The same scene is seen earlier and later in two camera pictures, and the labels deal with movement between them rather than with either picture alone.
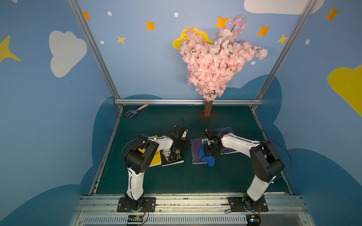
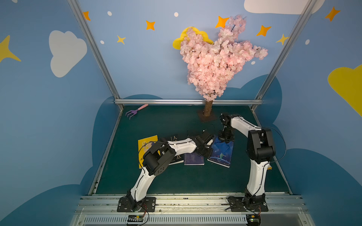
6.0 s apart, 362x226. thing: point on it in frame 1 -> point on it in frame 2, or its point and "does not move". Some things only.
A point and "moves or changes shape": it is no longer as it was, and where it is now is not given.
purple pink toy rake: [132, 112] does not move
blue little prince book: [227, 150] moves or changes shape
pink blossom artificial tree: [212, 67] does not move
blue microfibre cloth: [210, 160] moves or changes shape
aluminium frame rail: [158, 101] does not move
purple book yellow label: [195, 145] moves or changes shape
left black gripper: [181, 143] -> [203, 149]
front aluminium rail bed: [283, 210] does not move
